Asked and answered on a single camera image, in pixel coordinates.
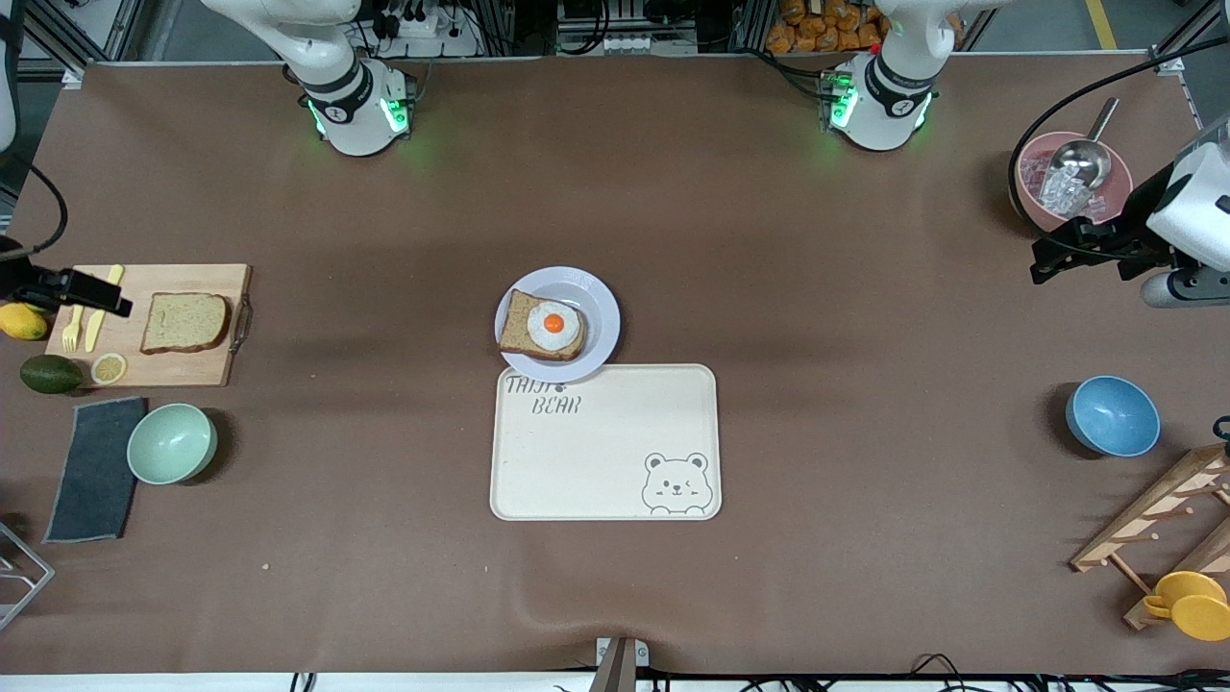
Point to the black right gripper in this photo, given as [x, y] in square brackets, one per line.
[21, 280]

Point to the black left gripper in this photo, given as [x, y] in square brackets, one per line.
[1137, 229]

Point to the plain brown bread slice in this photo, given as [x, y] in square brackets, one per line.
[183, 322]

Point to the fried egg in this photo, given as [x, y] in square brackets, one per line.
[553, 325]

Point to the white round plate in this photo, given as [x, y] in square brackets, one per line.
[598, 308]

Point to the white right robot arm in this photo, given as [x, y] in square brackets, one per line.
[356, 125]

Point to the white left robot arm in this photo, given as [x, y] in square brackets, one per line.
[889, 115]

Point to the yellow plastic fork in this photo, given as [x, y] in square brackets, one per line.
[71, 336]

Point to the yellow lemon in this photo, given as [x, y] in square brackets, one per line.
[21, 323]

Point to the yellow plastic knife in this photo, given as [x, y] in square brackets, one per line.
[93, 332]

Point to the clear ice cubes pile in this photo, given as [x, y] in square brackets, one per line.
[1062, 197]

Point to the dark green avocado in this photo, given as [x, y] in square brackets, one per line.
[50, 375]

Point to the lemon slice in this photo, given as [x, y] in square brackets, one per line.
[109, 368]

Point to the metal scoop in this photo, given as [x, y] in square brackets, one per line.
[1081, 159]

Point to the pink bowl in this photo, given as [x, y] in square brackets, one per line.
[1030, 165]

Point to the wooden cutting board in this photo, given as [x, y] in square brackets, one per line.
[192, 279]

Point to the blue bowl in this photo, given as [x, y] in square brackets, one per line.
[1115, 418]

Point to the dark grey cloth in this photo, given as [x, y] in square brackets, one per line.
[96, 471]

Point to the light green bowl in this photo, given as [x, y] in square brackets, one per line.
[171, 444]

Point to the wooden dish rack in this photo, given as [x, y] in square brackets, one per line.
[1153, 500]

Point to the yellow cup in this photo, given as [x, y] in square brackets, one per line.
[1196, 610]

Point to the orange snack bag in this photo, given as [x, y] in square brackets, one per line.
[817, 34]

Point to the brown table mat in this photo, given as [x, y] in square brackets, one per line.
[384, 557]

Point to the white power strip with plugs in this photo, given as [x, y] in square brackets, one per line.
[423, 29]

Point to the cream bear print tray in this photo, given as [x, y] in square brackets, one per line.
[596, 452]

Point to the silver corner bracket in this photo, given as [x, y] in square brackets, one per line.
[72, 77]
[1169, 65]

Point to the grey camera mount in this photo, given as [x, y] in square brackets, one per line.
[615, 668]

